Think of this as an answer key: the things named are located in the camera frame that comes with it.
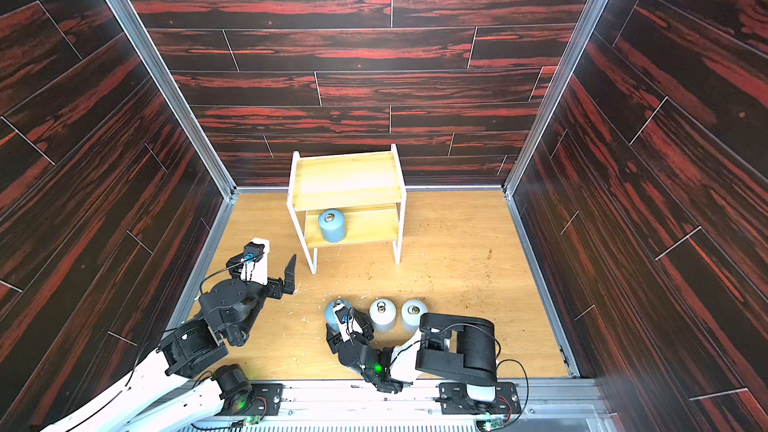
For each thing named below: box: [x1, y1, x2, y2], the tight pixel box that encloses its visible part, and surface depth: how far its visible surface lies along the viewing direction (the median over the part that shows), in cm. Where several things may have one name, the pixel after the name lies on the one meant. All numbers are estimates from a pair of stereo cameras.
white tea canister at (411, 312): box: [401, 299, 428, 333], surface depth 82 cm
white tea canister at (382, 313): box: [369, 298, 397, 332], surface depth 82 cm
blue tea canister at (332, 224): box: [318, 208, 347, 243], surface depth 83 cm
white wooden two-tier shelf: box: [286, 144, 407, 274], surface depth 82 cm
